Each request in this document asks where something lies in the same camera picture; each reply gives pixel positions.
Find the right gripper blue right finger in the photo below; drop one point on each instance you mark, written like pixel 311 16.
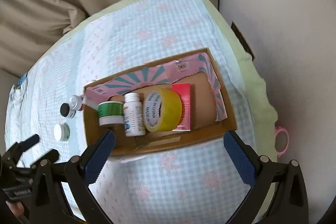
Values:
pixel 254 171

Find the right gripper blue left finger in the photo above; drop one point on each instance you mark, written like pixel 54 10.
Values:
pixel 83 170

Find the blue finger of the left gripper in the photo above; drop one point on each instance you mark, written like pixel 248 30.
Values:
pixel 52 156
pixel 28 142

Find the pale green cream jar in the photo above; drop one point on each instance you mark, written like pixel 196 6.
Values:
pixel 62 132

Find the black cap white bottle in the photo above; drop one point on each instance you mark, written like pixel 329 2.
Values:
pixel 66 111

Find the red silver jar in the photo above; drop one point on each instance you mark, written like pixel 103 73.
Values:
pixel 76 103

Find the person left hand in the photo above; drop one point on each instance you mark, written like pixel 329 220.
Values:
pixel 16 208

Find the pink hand mirror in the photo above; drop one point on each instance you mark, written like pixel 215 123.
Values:
pixel 281 140

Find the pale green mattress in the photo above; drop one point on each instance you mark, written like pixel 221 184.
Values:
pixel 139 31

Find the blue patterned cloth item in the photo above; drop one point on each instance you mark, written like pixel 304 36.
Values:
pixel 22 80

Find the green white jar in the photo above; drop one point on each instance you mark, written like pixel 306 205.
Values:
pixel 110 112

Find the white pill bottle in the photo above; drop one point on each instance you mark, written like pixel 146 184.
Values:
pixel 133 115

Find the cardboard box pink lining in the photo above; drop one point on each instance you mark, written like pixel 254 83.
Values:
pixel 212 113

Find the yellow tape roll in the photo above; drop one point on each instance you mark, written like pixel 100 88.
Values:
pixel 162 110

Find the red pink box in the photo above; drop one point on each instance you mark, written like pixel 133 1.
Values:
pixel 184 92

